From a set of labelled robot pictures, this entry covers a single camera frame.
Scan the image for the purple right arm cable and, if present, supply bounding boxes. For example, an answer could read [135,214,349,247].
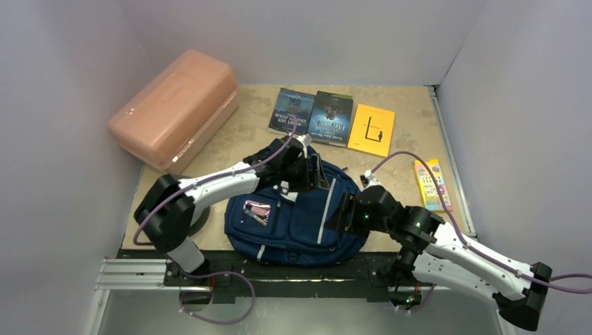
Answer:
[367,151,592,295]

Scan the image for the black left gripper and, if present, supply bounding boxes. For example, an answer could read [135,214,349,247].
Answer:
[279,154,328,193]

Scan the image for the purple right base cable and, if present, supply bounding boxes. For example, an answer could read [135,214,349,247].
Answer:
[394,282,438,314]

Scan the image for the Nineteen Eighty-Four paperback book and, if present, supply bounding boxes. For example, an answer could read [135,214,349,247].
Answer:
[267,87,316,135]

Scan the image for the yellow paperback book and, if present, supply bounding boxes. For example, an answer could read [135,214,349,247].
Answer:
[347,104,396,157]

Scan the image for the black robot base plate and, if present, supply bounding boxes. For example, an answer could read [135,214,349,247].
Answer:
[163,251,433,309]

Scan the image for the navy blue student backpack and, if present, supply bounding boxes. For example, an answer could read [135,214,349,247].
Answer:
[224,159,369,267]

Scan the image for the dark blue paperback book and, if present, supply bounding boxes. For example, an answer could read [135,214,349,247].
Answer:
[307,91,353,147]

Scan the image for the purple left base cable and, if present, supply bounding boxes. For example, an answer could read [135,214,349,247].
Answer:
[178,265,258,325]

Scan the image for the pink highlighter marker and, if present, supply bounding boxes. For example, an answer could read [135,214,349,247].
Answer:
[243,200,271,227]

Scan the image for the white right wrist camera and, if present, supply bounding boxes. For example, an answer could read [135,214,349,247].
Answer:
[360,170,382,190]

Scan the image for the translucent pink storage box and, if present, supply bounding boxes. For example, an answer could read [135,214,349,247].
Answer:
[108,50,239,174]

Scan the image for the grey round disc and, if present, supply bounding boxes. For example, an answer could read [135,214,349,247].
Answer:
[188,207,211,237]

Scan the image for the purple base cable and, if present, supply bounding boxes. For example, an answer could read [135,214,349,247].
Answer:
[394,282,438,314]
[178,265,258,325]

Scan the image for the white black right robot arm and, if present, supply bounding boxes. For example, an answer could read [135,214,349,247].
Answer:
[325,185,552,332]

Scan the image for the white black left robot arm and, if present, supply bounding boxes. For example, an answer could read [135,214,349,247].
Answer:
[133,137,327,285]

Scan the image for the colourful crayon box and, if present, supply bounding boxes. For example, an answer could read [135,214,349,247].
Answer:
[414,159,452,211]

